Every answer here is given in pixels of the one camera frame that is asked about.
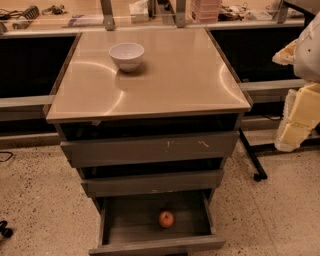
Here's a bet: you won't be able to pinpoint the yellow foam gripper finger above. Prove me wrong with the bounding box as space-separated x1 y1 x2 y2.
274 83 320 152
272 39 297 65

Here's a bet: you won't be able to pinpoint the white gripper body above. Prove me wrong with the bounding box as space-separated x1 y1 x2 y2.
294 12 320 83

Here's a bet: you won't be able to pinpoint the red apple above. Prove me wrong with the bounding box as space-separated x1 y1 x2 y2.
158 210 175 228

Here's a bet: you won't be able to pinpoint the grey top drawer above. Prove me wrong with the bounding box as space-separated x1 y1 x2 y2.
61 131 239 168

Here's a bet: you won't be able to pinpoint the grey middle drawer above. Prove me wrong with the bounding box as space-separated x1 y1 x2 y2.
82 169 224 198

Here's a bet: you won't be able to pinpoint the grey drawer cabinet with counter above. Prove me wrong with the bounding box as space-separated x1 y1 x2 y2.
45 27 253 256

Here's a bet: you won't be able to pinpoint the grey open bottom drawer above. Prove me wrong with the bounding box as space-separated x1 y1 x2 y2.
89 191 225 256

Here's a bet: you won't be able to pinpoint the black table leg with caster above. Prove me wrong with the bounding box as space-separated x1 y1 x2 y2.
239 129 268 182

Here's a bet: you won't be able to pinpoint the pink stacked trays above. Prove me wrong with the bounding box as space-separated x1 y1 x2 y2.
190 0 221 23

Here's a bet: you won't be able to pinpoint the white tissue box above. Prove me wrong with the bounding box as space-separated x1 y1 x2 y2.
129 0 149 23

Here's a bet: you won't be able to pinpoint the white ceramic bowl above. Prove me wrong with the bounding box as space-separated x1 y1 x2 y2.
109 43 145 72

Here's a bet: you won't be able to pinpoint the black coiled tool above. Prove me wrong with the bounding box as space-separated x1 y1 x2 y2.
12 5 39 30

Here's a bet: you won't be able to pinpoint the black object on floor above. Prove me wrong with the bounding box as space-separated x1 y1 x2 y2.
0 220 13 238

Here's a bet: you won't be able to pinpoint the grey metal post right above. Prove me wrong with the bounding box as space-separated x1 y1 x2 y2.
175 0 186 28

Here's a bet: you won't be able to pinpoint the grey metal post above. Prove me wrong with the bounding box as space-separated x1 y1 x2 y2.
100 0 115 31
175 0 186 28

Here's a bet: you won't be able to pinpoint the grey metal post left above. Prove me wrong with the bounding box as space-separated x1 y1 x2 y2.
100 0 115 31

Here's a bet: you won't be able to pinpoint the black cable on floor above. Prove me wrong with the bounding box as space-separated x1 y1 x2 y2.
0 151 15 164

